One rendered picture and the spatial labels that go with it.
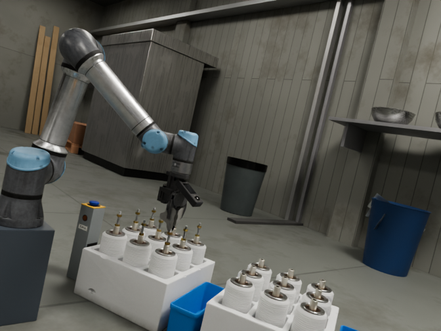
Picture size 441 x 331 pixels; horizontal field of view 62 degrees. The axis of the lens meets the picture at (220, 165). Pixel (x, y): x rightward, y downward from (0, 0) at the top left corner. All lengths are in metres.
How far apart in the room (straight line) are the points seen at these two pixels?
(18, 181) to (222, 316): 0.75
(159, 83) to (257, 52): 1.39
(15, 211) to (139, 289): 0.48
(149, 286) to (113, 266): 0.17
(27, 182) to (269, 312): 0.83
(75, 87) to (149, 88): 3.64
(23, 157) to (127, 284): 0.56
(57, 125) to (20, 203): 0.29
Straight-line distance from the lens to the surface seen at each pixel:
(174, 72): 5.18
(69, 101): 1.37
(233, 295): 1.25
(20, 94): 9.43
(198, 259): 1.58
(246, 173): 3.86
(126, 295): 1.44
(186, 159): 1.31
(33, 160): 1.25
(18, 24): 9.49
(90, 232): 1.63
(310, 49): 4.75
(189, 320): 1.33
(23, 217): 1.27
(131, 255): 1.43
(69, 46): 1.26
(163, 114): 5.11
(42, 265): 1.33
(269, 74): 5.02
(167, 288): 1.34
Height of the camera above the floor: 0.68
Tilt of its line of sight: 3 degrees down
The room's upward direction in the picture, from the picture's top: 13 degrees clockwise
